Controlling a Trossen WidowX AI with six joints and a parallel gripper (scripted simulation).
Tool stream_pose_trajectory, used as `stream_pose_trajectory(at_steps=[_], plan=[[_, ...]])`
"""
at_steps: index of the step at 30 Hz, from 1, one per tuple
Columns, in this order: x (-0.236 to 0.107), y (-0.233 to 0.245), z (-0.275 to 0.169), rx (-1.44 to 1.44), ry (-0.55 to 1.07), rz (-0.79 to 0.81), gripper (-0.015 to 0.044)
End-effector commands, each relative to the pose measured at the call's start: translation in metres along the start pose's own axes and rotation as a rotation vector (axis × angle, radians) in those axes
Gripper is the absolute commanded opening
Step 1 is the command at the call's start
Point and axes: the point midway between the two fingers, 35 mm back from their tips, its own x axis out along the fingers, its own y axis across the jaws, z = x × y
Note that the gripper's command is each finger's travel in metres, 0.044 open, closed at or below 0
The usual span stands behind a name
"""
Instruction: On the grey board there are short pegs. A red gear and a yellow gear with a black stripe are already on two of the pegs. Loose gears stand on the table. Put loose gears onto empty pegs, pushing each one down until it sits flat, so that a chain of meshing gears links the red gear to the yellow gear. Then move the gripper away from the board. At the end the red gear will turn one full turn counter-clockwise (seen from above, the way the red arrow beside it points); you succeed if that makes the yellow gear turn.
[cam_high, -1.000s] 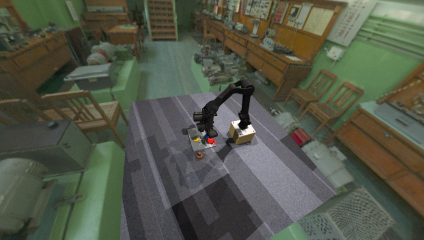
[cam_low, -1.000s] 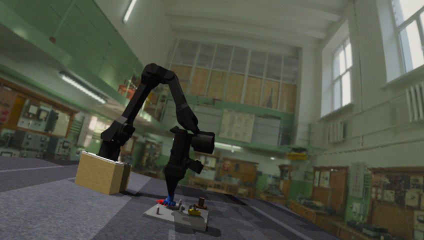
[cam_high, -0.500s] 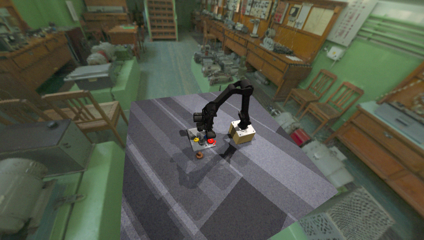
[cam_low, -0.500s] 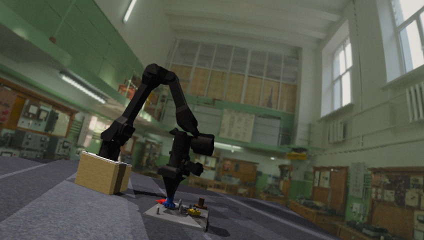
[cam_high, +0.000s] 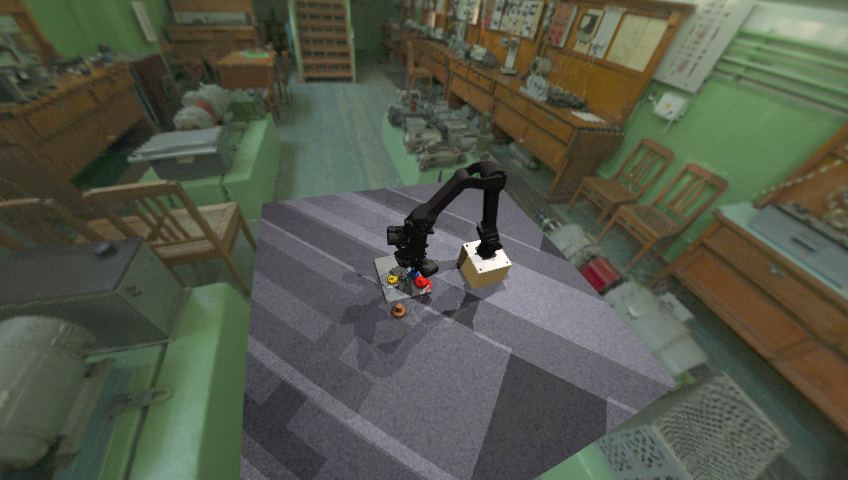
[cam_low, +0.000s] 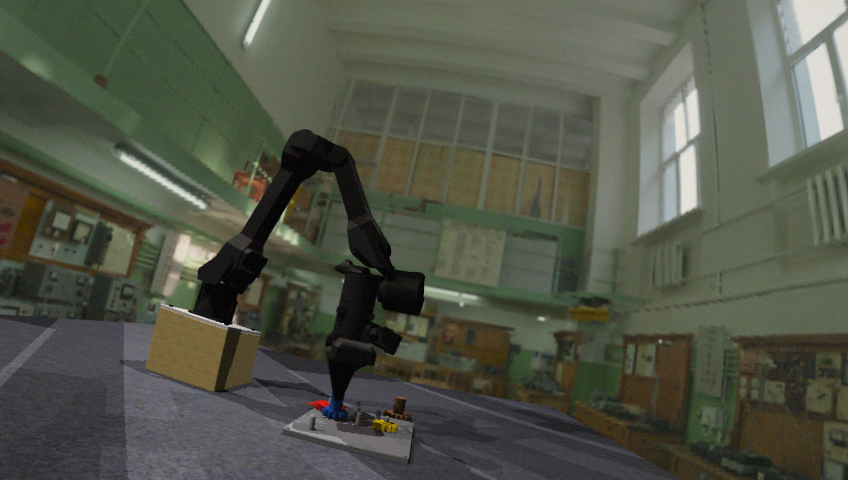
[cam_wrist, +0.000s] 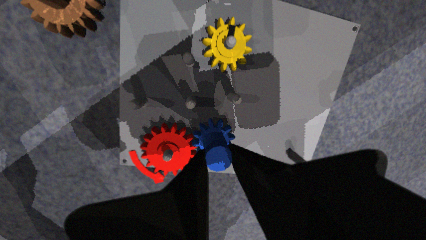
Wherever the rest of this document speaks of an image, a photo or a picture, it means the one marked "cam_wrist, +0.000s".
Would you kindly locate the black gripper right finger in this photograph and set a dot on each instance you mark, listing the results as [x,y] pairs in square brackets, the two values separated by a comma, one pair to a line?
[279,192]

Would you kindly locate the red gear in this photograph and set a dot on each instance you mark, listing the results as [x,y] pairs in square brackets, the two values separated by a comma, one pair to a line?
[168,139]

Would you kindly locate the grey flat board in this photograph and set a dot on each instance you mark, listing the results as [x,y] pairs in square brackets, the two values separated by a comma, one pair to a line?
[276,103]

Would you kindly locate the blue gear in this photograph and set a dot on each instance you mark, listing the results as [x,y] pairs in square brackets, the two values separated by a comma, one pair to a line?
[215,140]

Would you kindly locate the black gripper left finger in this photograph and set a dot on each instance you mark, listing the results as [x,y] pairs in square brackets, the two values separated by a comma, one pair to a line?
[180,211]

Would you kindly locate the yellow gear with black stripe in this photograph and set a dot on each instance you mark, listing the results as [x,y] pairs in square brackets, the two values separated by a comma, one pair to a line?
[217,49]

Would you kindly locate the red curved arrow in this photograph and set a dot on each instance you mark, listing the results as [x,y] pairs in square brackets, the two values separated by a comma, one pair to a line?
[156,177]

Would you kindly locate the orange-brown gear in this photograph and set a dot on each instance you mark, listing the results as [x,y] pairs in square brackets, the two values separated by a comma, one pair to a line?
[64,16]

